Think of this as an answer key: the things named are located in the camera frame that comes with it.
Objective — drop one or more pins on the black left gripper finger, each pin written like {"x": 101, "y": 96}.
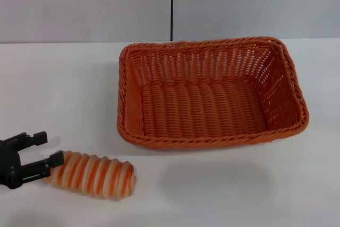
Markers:
{"x": 37, "y": 169}
{"x": 40, "y": 138}

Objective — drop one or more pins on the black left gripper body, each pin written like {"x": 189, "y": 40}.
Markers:
{"x": 9, "y": 166}

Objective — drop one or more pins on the orange white striped bread roll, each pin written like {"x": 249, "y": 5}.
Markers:
{"x": 93, "y": 175}

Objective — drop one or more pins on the orange woven rectangular basket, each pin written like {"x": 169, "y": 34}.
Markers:
{"x": 202, "y": 110}

